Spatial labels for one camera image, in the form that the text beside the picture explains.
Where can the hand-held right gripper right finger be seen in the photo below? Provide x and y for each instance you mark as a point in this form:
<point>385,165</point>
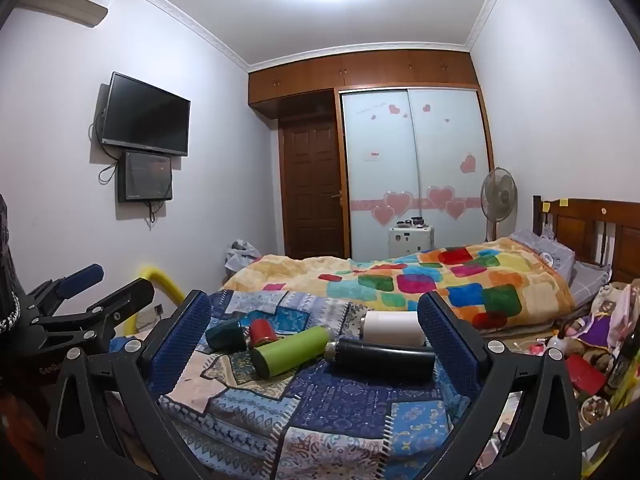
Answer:
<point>447,347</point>

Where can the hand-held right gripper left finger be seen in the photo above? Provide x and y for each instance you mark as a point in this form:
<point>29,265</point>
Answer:
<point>182,342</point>

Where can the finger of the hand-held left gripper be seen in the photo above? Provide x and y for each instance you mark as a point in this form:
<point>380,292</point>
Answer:
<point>80,279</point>
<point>127,296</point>

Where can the dark green cup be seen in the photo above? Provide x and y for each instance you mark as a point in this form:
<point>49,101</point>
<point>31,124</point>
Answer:
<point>225,336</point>

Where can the white cup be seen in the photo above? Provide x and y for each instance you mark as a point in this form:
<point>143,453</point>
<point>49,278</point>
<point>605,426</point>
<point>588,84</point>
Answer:
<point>395,327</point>

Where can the black thermos cup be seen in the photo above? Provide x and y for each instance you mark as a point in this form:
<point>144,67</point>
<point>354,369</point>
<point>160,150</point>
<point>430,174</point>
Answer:
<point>380,357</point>

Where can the red cup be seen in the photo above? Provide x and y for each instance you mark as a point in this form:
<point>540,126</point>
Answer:
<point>262,332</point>

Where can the lime green thermos cup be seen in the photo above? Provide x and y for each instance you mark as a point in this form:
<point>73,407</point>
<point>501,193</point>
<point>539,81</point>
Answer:
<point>290,352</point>

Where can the yellow foam tube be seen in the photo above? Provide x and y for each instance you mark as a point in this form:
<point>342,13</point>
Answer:
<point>165,285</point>

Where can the colourful checked blanket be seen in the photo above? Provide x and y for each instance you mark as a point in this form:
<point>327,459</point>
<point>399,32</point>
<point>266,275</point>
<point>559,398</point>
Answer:
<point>410,280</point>

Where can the grey clothes pile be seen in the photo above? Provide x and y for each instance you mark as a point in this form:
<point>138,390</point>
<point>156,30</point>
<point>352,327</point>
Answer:
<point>242,255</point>

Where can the small white cabinet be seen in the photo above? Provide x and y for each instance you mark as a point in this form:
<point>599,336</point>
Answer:
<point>411,241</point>

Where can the blue patchwork blanket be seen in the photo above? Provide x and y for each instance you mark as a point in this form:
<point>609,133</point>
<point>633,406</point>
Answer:
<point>340,415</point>

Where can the grey printed pillow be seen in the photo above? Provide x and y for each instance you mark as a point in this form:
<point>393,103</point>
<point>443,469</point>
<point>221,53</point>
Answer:
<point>542,252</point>

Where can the red flat box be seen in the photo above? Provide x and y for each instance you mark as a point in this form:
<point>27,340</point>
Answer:
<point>585,372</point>

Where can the grey plaid pillow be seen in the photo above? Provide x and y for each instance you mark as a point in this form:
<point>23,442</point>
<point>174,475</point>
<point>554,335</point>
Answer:
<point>590,280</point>

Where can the standing fan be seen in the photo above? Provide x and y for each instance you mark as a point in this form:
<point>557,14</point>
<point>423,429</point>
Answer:
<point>499,195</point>

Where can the dark glass bottle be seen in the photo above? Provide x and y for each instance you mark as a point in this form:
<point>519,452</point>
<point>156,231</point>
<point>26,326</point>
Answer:
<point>617,365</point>

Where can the pink and white bag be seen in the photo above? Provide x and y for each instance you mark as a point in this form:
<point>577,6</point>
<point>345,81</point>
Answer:
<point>625,310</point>

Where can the wooden wardrobe with glass doors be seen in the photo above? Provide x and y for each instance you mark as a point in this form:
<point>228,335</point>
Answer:
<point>415,160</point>

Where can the brown wooden door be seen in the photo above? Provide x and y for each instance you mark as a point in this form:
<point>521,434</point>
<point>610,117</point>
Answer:
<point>312,190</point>

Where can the wooden bed headboard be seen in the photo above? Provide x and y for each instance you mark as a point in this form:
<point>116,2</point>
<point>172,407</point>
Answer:
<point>620,235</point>

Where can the small black wall monitor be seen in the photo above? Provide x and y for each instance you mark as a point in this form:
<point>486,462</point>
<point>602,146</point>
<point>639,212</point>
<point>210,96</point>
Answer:
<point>145,177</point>

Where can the wall-mounted black television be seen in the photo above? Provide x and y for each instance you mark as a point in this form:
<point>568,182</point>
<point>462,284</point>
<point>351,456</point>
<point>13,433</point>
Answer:
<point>145,115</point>

